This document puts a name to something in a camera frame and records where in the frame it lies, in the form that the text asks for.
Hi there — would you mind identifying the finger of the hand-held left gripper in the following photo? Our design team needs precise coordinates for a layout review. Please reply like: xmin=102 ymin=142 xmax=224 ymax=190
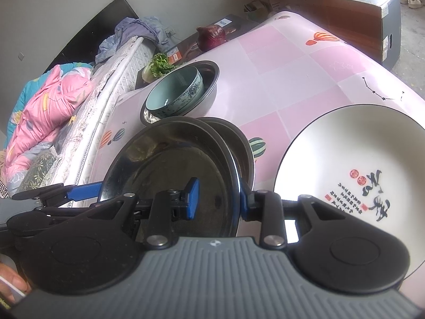
xmin=33 ymin=203 xmax=107 ymax=218
xmin=11 ymin=181 xmax=104 ymax=207

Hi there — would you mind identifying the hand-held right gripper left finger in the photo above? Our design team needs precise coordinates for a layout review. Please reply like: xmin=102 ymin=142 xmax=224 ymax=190
xmin=71 ymin=178 xmax=200 ymax=250

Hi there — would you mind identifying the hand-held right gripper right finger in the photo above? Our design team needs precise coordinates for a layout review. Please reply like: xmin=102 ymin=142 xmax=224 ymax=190
xmin=239 ymin=186 xmax=352 ymax=250

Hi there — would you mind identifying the large steel plate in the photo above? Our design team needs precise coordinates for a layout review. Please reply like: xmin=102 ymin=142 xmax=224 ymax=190
xmin=101 ymin=117 xmax=241 ymax=238

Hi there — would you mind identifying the medium steel plate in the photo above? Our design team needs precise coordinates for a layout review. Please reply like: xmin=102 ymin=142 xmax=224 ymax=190
xmin=199 ymin=117 xmax=257 ymax=193

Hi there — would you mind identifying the teal ceramic bowl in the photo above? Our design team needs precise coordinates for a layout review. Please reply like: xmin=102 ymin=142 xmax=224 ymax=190
xmin=144 ymin=66 xmax=205 ymax=119

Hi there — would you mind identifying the wide steel bowl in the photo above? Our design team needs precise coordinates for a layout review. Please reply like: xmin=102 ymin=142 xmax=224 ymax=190
xmin=139 ymin=60 xmax=220 ymax=125

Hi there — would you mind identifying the white ceramic plate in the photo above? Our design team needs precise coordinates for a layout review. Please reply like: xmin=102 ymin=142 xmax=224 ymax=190
xmin=274 ymin=104 xmax=425 ymax=284

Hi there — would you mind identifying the person's left hand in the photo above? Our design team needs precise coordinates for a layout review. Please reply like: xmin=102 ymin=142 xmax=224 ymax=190
xmin=0 ymin=262 xmax=31 ymax=305

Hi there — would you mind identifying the green floral pillow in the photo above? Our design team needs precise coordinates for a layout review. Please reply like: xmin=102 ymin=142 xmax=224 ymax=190
xmin=20 ymin=151 xmax=62 ymax=191

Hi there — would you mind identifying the pink quilt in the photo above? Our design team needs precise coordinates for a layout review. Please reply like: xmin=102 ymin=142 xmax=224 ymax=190
xmin=5 ymin=62 xmax=95 ymax=187

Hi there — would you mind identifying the white patterned mattress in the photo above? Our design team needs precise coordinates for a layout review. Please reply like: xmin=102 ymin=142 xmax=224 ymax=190
xmin=50 ymin=36 xmax=158 ymax=203

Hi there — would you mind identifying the pink printed tablecloth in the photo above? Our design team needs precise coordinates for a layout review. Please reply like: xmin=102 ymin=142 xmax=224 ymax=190
xmin=114 ymin=11 xmax=425 ymax=306

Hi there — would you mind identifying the napa cabbage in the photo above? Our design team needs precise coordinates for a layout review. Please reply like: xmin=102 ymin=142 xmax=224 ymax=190
xmin=142 ymin=52 xmax=176 ymax=83

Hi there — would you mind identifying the red onion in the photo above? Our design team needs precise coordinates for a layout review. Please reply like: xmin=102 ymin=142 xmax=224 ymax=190
xmin=196 ymin=25 xmax=227 ymax=52

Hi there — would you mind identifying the pile of grey-blue clothes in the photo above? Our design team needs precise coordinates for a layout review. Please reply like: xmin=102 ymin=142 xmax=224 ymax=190
xmin=95 ymin=16 xmax=181 ymax=64

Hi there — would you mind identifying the dark wooden headboard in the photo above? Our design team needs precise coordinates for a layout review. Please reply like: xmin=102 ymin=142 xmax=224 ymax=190
xmin=50 ymin=0 xmax=140 ymax=70

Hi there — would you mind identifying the wood-grain carton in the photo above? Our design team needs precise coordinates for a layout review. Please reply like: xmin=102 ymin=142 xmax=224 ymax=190
xmin=282 ymin=0 xmax=402 ymax=70

